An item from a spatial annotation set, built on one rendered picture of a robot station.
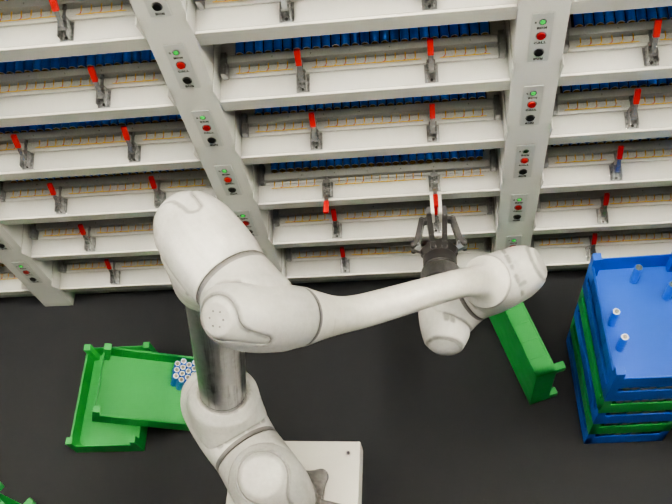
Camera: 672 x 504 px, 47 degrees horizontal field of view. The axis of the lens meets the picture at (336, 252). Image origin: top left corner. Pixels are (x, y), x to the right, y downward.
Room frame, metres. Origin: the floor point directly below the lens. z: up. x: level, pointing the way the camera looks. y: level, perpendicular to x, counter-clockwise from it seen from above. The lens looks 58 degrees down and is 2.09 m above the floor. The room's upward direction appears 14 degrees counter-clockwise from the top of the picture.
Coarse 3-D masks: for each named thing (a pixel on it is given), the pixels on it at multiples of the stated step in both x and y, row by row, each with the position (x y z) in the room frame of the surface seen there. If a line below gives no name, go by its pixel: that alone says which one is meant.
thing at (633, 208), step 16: (560, 192) 1.09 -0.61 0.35; (576, 192) 1.08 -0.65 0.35; (592, 192) 1.07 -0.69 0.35; (608, 192) 1.06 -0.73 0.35; (624, 192) 1.05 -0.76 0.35; (640, 192) 1.03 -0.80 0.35; (656, 192) 1.02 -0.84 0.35; (544, 208) 1.07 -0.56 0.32; (560, 208) 1.06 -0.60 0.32; (576, 208) 1.05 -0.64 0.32; (592, 208) 1.04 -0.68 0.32; (608, 208) 1.03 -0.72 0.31; (624, 208) 1.02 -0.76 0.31; (640, 208) 1.01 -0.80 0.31; (656, 208) 1.00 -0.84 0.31; (544, 224) 1.03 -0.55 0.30; (560, 224) 1.02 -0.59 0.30; (576, 224) 1.01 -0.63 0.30; (592, 224) 1.00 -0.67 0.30; (608, 224) 0.99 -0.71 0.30; (624, 224) 0.98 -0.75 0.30; (640, 224) 0.97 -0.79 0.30; (656, 224) 0.96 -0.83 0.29
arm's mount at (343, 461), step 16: (304, 448) 0.61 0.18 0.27; (320, 448) 0.60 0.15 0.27; (336, 448) 0.59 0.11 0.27; (352, 448) 0.58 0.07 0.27; (304, 464) 0.57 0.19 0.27; (320, 464) 0.56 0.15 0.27; (336, 464) 0.55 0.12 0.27; (352, 464) 0.54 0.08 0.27; (336, 480) 0.52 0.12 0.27; (352, 480) 0.51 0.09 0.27; (336, 496) 0.48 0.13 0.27; (352, 496) 0.47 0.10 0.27
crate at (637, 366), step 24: (600, 264) 0.80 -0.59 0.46; (624, 264) 0.81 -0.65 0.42; (648, 264) 0.80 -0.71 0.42; (600, 288) 0.77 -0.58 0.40; (624, 288) 0.76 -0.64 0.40; (648, 288) 0.74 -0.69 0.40; (600, 312) 0.69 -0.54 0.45; (624, 312) 0.70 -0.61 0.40; (648, 312) 0.68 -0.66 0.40; (600, 336) 0.65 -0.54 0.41; (648, 336) 0.63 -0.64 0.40; (624, 360) 0.59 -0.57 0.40; (648, 360) 0.57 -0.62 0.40; (624, 384) 0.53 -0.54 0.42; (648, 384) 0.52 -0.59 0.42
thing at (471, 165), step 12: (348, 168) 1.19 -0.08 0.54; (360, 168) 1.18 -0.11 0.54; (372, 168) 1.17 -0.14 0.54; (384, 168) 1.16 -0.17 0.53; (396, 168) 1.16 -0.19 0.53; (408, 168) 1.15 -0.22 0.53; (420, 168) 1.14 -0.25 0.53; (432, 168) 1.13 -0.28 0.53; (444, 168) 1.12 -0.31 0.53; (456, 168) 1.12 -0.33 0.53; (468, 168) 1.11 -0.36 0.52; (480, 168) 1.11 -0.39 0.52; (276, 180) 1.21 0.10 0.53; (288, 180) 1.21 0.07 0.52; (300, 180) 1.20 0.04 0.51; (396, 180) 1.14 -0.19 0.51
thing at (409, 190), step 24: (264, 168) 1.26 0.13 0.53; (336, 168) 1.21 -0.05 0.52; (264, 192) 1.20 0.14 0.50; (288, 192) 1.19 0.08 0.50; (312, 192) 1.17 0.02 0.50; (336, 192) 1.15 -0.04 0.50; (360, 192) 1.14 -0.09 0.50; (384, 192) 1.12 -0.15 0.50; (408, 192) 1.10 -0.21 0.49; (432, 192) 1.09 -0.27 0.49; (456, 192) 1.07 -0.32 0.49; (480, 192) 1.06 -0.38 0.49
